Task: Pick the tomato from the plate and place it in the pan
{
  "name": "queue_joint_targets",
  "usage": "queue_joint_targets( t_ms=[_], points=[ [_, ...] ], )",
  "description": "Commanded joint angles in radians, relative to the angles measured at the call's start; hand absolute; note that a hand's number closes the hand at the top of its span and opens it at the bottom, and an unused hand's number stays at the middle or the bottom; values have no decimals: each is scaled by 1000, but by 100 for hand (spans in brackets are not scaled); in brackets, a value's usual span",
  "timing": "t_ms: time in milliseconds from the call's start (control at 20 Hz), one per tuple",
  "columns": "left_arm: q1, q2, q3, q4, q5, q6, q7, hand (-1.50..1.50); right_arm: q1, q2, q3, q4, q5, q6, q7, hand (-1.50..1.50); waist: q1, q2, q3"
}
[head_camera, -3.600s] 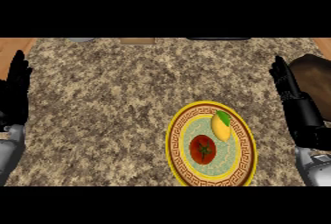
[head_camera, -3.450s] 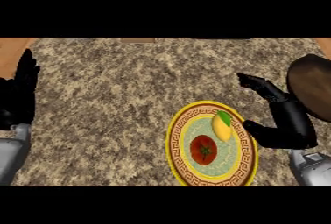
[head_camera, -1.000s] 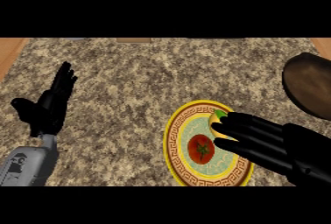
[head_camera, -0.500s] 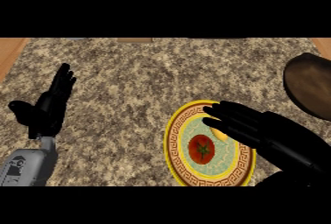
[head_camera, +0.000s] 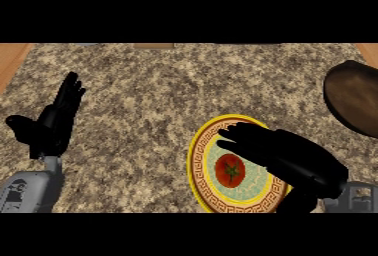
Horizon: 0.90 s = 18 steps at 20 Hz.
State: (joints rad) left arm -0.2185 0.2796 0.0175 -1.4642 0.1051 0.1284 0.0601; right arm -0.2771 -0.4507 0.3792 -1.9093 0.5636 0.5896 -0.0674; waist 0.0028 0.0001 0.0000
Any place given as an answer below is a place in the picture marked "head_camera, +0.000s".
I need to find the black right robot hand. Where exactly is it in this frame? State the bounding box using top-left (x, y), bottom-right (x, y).
top-left (216, 121), bottom-right (350, 214)

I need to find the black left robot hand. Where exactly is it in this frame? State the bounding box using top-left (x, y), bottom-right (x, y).
top-left (4, 71), bottom-right (87, 160)

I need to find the red tomato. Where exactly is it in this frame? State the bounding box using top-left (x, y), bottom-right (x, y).
top-left (214, 153), bottom-right (247, 189)

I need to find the dark brown pan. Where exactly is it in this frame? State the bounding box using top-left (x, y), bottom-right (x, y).
top-left (322, 59), bottom-right (378, 139)

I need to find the tan box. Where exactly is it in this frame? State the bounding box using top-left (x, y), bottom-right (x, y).
top-left (133, 42), bottom-right (176, 50)

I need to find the yellow patterned plate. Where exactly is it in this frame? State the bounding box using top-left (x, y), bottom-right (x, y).
top-left (186, 114), bottom-right (294, 214)

